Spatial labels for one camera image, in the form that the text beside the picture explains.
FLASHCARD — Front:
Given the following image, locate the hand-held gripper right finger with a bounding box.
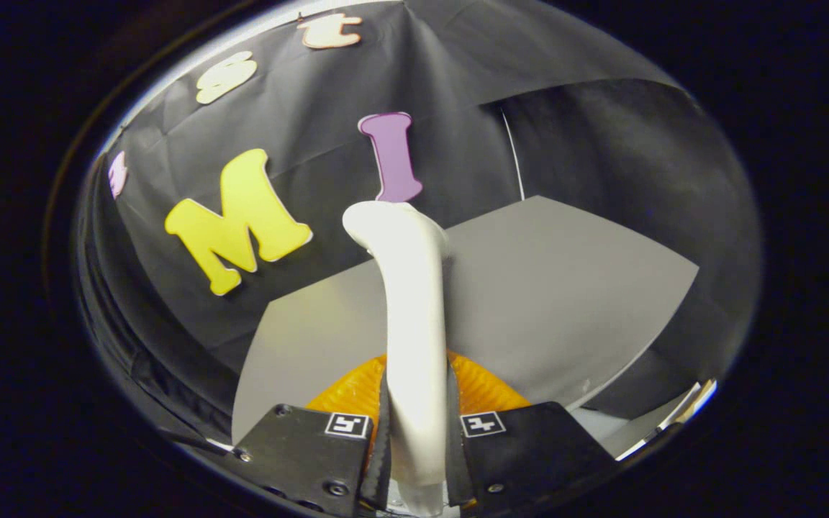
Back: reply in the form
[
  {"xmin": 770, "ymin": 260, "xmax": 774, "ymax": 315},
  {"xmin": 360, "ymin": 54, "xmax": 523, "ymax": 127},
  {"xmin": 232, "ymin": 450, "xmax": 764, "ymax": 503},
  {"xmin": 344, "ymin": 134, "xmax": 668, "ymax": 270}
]
[{"xmin": 445, "ymin": 350, "xmax": 618, "ymax": 513}]

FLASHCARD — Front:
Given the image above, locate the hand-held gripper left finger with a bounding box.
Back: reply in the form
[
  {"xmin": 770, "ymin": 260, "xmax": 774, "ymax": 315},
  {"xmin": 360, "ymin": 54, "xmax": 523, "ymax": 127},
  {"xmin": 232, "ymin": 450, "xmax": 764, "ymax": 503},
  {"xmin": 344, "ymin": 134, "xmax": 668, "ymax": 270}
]
[{"xmin": 231, "ymin": 353, "xmax": 391, "ymax": 517}]

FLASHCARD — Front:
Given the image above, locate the white garment steamer head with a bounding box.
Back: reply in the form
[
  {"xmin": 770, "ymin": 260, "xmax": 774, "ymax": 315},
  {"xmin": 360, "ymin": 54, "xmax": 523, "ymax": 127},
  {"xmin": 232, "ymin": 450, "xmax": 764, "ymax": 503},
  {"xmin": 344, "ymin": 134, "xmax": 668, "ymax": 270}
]
[{"xmin": 343, "ymin": 200, "xmax": 451, "ymax": 517}]

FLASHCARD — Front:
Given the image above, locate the grey cabinet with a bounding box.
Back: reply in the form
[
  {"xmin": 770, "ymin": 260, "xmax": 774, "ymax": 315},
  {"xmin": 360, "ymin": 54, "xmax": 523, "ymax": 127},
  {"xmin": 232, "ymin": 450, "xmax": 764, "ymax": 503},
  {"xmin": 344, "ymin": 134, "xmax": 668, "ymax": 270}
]
[{"xmin": 231, "ymin": 194, "xmax": 699, "ymax": 443}]

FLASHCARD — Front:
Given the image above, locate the tan white flat board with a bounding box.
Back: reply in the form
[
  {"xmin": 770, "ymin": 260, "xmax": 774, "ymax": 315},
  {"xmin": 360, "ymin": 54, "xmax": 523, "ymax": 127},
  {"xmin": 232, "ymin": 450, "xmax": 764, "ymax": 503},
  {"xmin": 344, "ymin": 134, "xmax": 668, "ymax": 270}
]
[{"xmin": 615, "ymin": 378, "xmax": 719, "ymax": 463}]

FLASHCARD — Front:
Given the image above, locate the black backdrop cloth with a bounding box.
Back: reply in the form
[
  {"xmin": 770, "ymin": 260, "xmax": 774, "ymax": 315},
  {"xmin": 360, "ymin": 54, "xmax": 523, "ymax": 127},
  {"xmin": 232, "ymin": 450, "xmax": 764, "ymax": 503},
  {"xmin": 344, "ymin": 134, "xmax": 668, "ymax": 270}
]
[{"xmin": 76, "ymin": 0, "xmax": 761, "ymax": 447}]

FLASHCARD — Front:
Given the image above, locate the thin white cable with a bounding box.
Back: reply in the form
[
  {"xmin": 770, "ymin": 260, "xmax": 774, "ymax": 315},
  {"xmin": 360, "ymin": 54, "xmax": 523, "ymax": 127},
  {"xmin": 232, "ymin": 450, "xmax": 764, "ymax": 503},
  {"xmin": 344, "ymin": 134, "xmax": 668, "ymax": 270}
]
[{"xmin": 501, "ymin": 108, "xmax": 527, "ymax": 202}]

